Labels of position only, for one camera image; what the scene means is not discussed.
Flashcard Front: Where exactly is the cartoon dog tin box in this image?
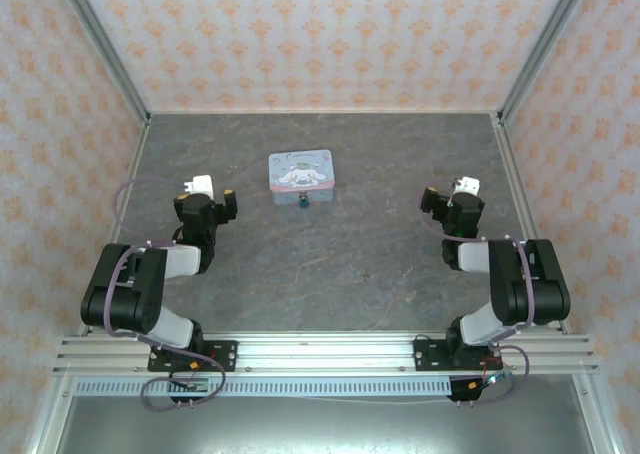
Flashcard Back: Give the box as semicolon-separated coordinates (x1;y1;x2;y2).
268;148;337;207

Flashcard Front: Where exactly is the small circuit board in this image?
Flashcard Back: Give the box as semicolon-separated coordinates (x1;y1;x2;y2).
169;376;209;393
469;371;512;391

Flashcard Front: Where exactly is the grey metal sheet panel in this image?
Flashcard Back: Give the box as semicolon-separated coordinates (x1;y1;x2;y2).
54;396;596;454

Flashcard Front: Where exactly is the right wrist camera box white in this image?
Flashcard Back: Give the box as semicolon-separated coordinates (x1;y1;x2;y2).
452;175;482;199

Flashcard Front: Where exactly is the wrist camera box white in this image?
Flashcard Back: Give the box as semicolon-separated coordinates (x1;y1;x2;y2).
181;174;216;201
452;175;482;199

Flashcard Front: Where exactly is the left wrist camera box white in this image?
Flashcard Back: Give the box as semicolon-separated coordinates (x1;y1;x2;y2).
181;174;216;201

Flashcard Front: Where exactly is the aluminium table side rail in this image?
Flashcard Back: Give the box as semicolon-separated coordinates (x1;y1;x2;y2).
79;116;151;335
492;113;574;335

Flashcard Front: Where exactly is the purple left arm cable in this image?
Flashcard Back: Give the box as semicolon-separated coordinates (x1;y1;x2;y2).
102;175;227;413

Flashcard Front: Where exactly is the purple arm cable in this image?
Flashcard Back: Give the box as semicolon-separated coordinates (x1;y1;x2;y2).
418;201;532;406
102;175;227;413

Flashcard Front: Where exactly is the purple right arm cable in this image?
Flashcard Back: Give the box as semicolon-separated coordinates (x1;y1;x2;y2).
418;201;532;406

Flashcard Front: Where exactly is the aluminium frame post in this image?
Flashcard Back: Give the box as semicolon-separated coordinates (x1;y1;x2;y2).
497;0;596;125
52;0;152;125

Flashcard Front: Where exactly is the aluminium base rail beam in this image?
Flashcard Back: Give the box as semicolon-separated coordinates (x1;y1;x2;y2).
52;332;601;375

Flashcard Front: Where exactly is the slotted grey cable duct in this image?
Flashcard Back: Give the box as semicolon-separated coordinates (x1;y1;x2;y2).
73;376;454;398

